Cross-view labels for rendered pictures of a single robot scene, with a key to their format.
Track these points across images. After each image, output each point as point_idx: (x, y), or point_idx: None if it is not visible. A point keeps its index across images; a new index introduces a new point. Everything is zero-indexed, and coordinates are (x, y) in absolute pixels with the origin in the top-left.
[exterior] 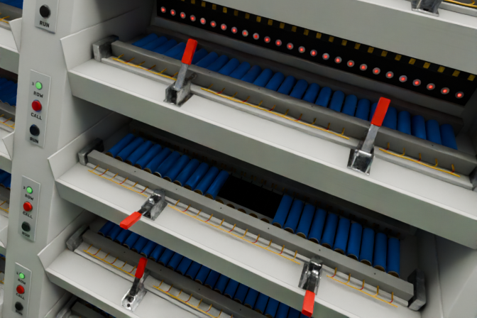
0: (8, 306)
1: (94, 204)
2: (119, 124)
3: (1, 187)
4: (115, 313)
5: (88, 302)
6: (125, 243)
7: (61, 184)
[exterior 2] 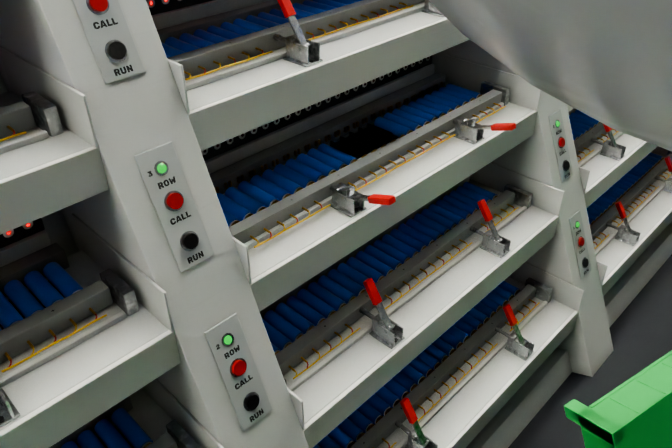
0: None
1: (306, 261)
2: None
3: None
4: (391, 369)
5: (358, 406)
6: (309, 325)
7: (260, 281)
